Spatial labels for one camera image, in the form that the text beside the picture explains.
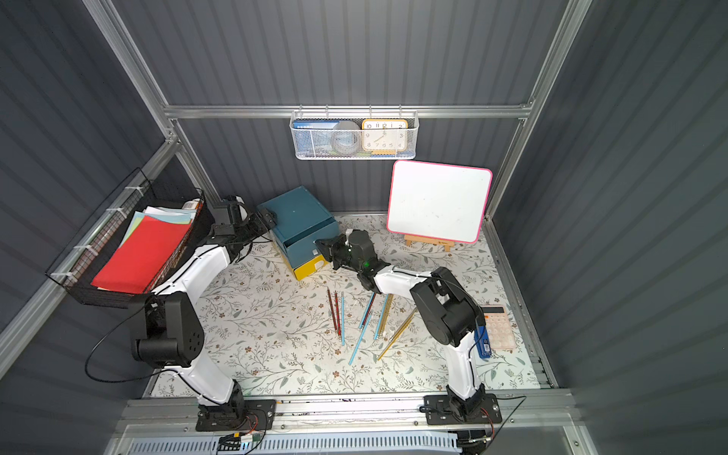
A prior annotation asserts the dark red pencil left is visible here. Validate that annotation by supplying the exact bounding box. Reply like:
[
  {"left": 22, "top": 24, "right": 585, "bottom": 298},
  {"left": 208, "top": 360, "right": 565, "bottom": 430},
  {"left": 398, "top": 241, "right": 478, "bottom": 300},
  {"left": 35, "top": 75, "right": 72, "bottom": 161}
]
[{"left": 327, "top": 288, "right": 339, "bottom": 335}]

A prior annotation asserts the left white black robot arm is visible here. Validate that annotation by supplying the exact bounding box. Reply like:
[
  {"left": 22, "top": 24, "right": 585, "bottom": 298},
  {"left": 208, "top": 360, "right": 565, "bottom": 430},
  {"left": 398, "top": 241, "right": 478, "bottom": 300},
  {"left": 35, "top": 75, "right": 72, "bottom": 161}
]
[{"left": 129, "top": 196, "right": 278, "bottom": 407}]

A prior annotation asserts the red pencil right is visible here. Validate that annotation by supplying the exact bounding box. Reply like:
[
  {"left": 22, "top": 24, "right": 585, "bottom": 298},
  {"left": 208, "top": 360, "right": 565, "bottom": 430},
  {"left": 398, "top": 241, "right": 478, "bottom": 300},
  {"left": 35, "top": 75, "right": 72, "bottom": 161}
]
[{"left": 334, "top": 291, "right": 342, "bottom": 336}]

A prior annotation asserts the black wire paper tray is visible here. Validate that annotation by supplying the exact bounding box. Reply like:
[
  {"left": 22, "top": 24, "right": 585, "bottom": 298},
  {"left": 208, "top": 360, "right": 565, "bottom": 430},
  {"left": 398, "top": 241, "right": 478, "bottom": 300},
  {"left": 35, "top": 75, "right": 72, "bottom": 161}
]
[{"left": 45, "top": 170, "right": 214, "bottom": 308}]

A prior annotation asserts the blue red pencil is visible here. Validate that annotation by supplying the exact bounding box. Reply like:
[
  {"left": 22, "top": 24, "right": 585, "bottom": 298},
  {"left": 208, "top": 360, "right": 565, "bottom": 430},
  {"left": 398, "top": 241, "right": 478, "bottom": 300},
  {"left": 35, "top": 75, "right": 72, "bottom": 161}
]
[{"left": 359, "top": 292, "right": 377, "bottom": 329}]

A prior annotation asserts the blue stapler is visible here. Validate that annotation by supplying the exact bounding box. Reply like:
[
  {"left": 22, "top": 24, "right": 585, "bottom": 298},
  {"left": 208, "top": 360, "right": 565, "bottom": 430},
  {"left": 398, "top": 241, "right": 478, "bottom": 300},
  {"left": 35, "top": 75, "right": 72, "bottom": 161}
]
[{"left": 474, "top": 325, "right": 492, "bottom": 360}]

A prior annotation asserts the gold pencil lower right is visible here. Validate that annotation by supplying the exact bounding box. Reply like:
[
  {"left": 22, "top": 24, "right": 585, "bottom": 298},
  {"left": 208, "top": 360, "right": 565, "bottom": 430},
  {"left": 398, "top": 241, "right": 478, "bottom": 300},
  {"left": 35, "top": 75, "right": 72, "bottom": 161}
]
[{"left": 377, "top": 322, "right": 410, "bottom": 361}]

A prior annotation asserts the blue box in basket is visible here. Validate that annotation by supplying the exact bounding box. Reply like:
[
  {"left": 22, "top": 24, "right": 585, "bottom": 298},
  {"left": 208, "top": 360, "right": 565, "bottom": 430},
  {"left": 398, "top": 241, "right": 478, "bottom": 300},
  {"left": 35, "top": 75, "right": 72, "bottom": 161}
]
[{"left": 291, "top": 119, "right": 339, "bottom": 159}]

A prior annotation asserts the long light blue pencil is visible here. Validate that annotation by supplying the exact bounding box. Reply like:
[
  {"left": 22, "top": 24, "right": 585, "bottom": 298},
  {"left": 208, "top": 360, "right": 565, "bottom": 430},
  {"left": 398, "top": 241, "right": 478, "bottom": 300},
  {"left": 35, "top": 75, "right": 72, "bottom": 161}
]
[{"left": 348, "top": 320, "right": 370, "bottom": 366}]

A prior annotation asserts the pink calculator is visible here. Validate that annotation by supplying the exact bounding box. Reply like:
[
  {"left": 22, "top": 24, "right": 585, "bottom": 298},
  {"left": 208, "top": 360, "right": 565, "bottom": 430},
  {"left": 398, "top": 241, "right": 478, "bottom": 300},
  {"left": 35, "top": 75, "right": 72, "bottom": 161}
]
[{"left": 482, "top": 306, "right": 518, "bottom": 352}]

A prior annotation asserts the wooden whiteboard easel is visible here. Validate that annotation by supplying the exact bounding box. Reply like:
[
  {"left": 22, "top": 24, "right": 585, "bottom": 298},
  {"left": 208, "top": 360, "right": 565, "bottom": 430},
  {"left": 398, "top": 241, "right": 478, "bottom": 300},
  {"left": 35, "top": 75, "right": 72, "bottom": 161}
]
[{"left": 404, "top": 234, "right": 455, "bottom": 252}]

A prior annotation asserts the yellow analog clock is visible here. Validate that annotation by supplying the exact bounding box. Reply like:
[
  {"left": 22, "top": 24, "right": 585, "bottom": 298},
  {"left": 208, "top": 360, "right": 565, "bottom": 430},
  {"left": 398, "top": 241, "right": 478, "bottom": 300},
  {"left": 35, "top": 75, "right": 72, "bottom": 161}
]
[{"left": 361, "top": 119, "right": 409, "bottom": 155}]

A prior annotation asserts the pink framed whiteboard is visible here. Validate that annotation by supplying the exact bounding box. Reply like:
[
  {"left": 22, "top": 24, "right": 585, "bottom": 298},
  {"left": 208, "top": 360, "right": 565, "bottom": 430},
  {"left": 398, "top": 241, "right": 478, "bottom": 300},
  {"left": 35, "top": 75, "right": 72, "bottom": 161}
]
[{"left": 387, "top": 160, "right": 493, "bottom": 244}]

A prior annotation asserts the red paper sheet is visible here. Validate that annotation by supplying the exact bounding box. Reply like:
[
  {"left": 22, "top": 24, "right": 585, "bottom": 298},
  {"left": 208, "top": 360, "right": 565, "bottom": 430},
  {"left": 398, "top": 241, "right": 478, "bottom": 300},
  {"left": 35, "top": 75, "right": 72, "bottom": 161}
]
[{"left": 91, "top": 214, "right": 191, "bottom": 294}]

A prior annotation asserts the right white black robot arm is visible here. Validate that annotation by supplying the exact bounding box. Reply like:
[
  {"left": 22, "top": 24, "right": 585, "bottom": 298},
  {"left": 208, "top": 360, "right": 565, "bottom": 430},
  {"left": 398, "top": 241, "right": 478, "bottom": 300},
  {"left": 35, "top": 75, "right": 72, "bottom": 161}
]
[{"left": 315, "top": 229, "right": 485, "bottom": 416}]

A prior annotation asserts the white wire wall basket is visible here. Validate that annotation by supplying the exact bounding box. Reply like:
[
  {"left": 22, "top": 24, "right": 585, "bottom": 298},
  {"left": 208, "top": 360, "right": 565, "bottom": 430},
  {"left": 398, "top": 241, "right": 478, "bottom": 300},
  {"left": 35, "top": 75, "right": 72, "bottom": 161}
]
[{"left": 289, "top": 108, "right": 420, "bottom": 161}]

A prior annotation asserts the grey tape roll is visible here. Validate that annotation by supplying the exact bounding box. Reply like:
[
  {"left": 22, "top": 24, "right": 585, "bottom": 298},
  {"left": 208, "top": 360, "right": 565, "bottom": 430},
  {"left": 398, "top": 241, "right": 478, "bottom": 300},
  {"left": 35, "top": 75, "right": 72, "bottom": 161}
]
[{"left": 330, "top": 121, "right": 361, "bottom": 157}]

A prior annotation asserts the teal yellow drawer cabinet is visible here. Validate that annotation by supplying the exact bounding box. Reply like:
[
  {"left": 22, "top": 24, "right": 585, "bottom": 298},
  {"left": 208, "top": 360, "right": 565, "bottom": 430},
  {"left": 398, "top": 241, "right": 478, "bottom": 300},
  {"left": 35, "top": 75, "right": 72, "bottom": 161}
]
[{"left": 258, "top": 186, "right": 339, "bottom": 281}]

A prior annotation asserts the gold pencil upper right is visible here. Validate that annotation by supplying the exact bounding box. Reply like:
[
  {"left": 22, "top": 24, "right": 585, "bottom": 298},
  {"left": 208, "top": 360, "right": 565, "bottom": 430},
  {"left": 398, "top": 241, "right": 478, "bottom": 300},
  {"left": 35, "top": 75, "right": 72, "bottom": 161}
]
[{"left": 391, "top": 309, "right": 417, "bottom": 345}]

